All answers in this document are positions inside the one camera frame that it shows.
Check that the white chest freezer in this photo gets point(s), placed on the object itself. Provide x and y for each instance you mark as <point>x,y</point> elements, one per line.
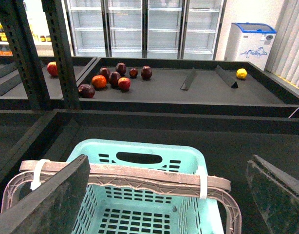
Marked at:
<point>250,42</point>

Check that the small dark apple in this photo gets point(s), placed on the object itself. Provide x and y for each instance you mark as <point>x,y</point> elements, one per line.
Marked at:
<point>133,73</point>

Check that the dark apple right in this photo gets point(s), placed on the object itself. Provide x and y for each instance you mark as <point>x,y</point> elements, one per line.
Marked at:
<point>146,72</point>

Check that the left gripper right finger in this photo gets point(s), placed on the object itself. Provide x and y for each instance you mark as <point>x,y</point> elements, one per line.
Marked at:
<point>276,195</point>

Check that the white zip tie right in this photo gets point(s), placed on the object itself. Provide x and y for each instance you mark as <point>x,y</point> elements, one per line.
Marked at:
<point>203,187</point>

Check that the white zip tie left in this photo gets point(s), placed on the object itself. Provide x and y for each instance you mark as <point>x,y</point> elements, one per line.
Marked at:
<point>37,172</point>

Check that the black upper shelf tray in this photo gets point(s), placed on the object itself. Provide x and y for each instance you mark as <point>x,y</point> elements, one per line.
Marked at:
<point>258,95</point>

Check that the black left shelf tray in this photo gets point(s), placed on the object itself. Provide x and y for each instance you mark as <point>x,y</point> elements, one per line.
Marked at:
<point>12,93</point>

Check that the light green plastic basket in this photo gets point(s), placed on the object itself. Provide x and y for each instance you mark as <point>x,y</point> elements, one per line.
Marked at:
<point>112,210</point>

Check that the red apple far left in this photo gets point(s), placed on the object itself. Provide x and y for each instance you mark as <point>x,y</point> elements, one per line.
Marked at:
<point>52,69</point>

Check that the black rack post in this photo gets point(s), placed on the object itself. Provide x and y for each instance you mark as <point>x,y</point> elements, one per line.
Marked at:
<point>58,33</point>
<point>13,19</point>

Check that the black shelf tray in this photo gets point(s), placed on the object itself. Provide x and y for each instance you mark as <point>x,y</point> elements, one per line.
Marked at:
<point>258,95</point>
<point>12,93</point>
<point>226,142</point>

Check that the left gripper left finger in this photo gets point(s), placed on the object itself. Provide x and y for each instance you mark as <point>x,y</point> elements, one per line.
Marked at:
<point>53,207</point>

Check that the dark apple front left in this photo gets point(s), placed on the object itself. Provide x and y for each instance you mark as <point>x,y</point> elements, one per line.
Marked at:
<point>86,91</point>

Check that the white vertical blinds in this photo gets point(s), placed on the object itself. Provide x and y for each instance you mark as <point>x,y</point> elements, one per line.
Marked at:
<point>283,60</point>

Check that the black rack post right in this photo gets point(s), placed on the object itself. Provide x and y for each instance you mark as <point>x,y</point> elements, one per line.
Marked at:
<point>58,33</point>

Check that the black lower shelf tray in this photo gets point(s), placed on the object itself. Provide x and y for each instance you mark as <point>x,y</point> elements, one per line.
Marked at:
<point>226,142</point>

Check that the dark apple back centre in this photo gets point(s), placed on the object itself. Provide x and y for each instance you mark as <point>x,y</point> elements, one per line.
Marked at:
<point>121,68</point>

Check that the orange red apple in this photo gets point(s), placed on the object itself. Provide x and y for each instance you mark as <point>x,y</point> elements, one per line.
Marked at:
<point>99,82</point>

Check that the black divider right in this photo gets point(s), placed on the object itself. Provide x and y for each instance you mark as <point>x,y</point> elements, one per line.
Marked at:
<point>226,77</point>

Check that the glass door refrigerator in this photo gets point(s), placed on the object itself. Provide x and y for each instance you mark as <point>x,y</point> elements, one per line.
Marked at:
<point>155,29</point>

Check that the black rack post left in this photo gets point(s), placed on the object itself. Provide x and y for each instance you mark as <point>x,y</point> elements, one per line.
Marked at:
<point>13,19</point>

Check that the yellow lemon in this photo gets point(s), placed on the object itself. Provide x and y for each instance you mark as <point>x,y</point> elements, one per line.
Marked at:
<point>241,73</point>

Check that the black divider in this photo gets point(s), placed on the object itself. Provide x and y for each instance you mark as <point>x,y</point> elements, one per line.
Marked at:
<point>188,81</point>
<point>226,77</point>

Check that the red yellow apple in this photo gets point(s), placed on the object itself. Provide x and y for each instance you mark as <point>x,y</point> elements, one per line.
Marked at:
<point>124,84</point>

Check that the dark apple back left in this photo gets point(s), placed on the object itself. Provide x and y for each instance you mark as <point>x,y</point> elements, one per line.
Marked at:
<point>104,71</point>

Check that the white zip tie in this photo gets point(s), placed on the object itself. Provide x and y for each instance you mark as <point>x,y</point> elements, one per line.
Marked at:
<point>37,172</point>
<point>203,187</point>

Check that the black divider left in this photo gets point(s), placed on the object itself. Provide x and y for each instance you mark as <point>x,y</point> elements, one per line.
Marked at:
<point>188,81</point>

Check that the dark apple middle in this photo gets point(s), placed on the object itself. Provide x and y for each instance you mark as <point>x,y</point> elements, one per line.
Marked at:
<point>114,77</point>

